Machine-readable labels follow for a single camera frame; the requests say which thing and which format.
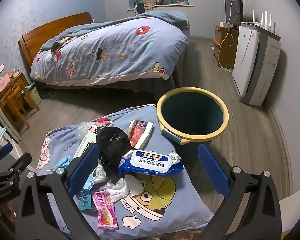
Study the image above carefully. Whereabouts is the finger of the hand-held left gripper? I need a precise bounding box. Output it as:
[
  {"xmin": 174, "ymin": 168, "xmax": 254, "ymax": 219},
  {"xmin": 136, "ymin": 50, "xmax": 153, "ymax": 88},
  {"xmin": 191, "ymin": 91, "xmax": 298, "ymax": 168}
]
[
  {"xmin": 0, "ymin": 143, "xmax": 13, "ymax": 162},
  {"xmin": 5, "ymin": 152, "xmax": 32, "ymax": 178}
]

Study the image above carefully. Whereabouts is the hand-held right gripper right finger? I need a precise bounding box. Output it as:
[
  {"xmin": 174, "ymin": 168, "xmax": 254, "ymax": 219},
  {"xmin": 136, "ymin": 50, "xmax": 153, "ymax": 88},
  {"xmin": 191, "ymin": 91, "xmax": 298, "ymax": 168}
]
[{"xmin": 197, "ymin": 144, "xmax": 282, "ymax": 240}]

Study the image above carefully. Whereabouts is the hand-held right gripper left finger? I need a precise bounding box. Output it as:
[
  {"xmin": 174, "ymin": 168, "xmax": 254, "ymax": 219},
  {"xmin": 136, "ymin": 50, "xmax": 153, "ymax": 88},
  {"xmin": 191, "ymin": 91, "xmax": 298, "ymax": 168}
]
[{"xmin": 15, "ymin": 144, "xmax": 103, "ymax": 240}]

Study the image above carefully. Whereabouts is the white cardboard box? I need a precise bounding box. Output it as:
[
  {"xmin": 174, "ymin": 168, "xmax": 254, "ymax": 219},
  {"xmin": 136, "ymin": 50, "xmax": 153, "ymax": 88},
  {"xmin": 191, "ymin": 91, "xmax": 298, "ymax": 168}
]
[{"xmin": 72, "ymin": 127, "xmax": 99, "ymax": 159}]

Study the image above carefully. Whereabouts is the blue blister pack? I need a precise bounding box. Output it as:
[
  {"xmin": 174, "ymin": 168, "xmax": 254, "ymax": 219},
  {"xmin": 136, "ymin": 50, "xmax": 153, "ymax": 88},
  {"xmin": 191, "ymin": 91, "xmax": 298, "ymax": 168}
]
[{"xmin": 79, "ymin": 190, "xmax": 94, "ymax": 210}]

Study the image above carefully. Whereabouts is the clear plastic bag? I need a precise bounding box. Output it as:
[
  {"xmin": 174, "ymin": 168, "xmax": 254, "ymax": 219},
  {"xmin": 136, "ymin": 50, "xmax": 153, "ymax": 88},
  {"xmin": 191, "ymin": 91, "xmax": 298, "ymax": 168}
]
[{"xmin": 76, "ymin": 121, "xmax": 114, "ymax": 140}]

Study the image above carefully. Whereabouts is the black plastic bag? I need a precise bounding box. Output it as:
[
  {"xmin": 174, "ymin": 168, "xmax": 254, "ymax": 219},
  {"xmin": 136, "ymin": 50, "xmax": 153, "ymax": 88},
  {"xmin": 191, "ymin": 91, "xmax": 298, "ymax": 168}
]
[{"xmin": 96, "ymin": 127, "xmax": 132, "ymax": 175}]

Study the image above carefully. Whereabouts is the pink snack wrapper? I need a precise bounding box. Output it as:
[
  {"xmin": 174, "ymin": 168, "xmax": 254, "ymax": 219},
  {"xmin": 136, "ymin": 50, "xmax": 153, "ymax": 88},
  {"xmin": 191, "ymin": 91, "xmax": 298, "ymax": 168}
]
[{"xmin": 92, "ymin": 191, "xmax": 119, "ymax": 230}]

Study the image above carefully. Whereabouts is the blue bin with yellow rim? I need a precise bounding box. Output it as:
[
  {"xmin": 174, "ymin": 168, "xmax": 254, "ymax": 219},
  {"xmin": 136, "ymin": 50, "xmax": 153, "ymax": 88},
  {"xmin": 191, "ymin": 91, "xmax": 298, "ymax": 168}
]
[{"xmin": 156, "ymin": 87, "xmax": 230, "ymax": 155}]

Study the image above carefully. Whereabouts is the blue wet wipes pack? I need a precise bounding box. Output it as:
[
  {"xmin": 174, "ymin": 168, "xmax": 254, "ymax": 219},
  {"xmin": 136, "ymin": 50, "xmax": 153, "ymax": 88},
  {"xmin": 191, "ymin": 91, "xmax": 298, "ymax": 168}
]
[{"xmin": 118, "ymin": 149, "xmax": 184, "ymax": 178}]

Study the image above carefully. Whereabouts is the red and white snack wrapper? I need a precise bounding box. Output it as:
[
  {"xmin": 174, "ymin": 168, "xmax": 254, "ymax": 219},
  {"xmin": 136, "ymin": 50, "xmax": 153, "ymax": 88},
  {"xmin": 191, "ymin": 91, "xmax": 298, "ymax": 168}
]
[{"xmin": 127, "ymin": 120, "xmax": 154, "ymax": 150}]

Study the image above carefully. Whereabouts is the person's left hand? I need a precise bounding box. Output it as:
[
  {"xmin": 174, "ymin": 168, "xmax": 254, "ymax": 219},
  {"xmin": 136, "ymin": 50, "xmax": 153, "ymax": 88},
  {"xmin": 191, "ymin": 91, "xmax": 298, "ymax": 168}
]
[{"xmin": 0, "ymin": 200, "xmax": 17, "ymax": 230}]

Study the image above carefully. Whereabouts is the blue cartoon print cushion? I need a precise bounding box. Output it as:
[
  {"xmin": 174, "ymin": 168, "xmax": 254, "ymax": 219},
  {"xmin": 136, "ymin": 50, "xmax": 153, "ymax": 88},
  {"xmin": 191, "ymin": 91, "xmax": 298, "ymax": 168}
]
[{"xmin": 36, "ymin": 104, "xmax": 214, "ymax": 238}]

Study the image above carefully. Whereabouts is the small green and white bin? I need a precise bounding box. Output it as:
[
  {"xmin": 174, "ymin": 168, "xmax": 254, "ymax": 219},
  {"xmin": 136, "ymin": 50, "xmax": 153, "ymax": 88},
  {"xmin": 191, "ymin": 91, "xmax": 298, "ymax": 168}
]
[{"xmin": 26, "ymin": 82, "xmax": 42, "ymax": 107}]

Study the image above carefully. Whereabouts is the pink box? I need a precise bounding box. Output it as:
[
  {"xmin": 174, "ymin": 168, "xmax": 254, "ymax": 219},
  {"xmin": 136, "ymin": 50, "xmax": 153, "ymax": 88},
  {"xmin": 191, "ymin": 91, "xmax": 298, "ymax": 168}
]
[{"xmin": 0, "ymin": 76, "xmax": 10, "ymax": 94}]

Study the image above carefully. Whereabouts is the white paper sheet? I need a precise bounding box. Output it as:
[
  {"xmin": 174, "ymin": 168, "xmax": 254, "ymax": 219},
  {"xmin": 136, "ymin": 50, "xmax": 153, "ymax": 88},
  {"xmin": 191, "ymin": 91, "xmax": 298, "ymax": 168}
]
[{"xmin": 281, "ymin": 191, "xmax": 300, "ymax": 235}]

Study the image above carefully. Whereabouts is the dark grey bed skirt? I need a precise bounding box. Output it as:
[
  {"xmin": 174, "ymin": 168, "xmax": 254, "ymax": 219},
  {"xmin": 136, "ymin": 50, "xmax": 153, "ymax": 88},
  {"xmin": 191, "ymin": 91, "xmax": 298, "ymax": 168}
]
[{"xmin": 35, "ymin": 22, "xmax": 192, "ymax": 98}]

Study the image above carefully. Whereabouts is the white air purifier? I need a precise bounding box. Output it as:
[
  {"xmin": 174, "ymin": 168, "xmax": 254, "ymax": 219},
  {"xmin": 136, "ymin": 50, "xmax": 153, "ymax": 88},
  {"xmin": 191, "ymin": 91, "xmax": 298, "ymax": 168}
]
[{"xmin": 232, "ymin": 22, "xmax": 282, "ymax": 105}]

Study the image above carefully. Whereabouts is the wooden cabinet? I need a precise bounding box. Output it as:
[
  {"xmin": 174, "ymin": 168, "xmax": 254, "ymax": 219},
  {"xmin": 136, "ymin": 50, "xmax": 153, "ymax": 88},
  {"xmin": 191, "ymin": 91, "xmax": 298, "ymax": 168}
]
[{"xmin": 213, "ymin": 24, "xmax": 240, "ymax": 70}]

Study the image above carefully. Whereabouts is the wooden bed headboard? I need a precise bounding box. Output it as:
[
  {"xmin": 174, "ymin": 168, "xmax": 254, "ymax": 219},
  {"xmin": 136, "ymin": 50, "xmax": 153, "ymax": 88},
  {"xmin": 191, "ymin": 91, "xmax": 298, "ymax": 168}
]
[{"xmin": 18, "ymin": 12, "xmax": 94, "ymax": 68}]

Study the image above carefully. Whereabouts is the white router with antennas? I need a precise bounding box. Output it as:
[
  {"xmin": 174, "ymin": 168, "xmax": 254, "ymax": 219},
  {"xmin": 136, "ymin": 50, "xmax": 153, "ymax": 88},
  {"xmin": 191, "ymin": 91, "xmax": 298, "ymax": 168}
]
[{"xmin": 245, "ymin": 9, "xmax": 277, "ymax": 34}]

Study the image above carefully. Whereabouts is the black monitor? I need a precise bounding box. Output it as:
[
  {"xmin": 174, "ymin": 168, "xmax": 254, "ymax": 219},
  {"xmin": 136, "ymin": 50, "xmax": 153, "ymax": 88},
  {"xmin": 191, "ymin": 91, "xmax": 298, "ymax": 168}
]
[{"xmin": 224, "ymin": 0, "xmax": 244, "ymax": 28}]

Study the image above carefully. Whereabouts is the wooden window sill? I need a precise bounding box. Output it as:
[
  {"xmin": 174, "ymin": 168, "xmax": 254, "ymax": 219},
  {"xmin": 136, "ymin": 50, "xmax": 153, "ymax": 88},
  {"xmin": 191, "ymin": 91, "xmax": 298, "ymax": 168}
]
[{"xmin": 127, "ymin": 4, "xmax": 194, "ymax": 12}]

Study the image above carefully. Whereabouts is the white cable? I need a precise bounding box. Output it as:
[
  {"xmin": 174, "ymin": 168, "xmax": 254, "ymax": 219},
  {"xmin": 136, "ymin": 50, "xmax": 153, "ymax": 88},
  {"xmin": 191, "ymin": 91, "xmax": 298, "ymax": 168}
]
[{"xmin": 217, "ymin": 0, "xmax": 242, "ymax": 73}]

